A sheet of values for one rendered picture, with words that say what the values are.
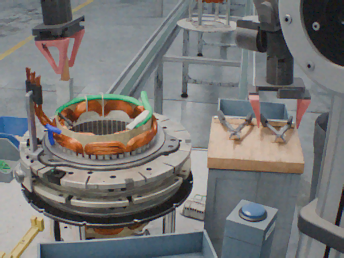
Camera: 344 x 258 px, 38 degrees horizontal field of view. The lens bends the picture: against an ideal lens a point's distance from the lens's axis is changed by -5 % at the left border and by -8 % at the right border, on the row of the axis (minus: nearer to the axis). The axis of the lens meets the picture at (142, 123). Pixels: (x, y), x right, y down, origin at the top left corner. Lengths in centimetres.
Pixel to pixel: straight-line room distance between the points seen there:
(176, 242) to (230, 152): 29
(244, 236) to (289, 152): 23
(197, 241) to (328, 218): 24
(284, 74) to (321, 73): 53
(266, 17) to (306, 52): 48
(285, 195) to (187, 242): 31
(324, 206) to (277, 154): 40
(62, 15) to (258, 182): 48
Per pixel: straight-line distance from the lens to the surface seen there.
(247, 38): 104
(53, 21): 97
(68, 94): 102
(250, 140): 105
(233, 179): 100
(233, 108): 126
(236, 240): 88
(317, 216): 63
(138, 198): 85
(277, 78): 102
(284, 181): 101
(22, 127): 173
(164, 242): 77
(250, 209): 87
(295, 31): 50
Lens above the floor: 151
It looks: 24 degrees down
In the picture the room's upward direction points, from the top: straight up
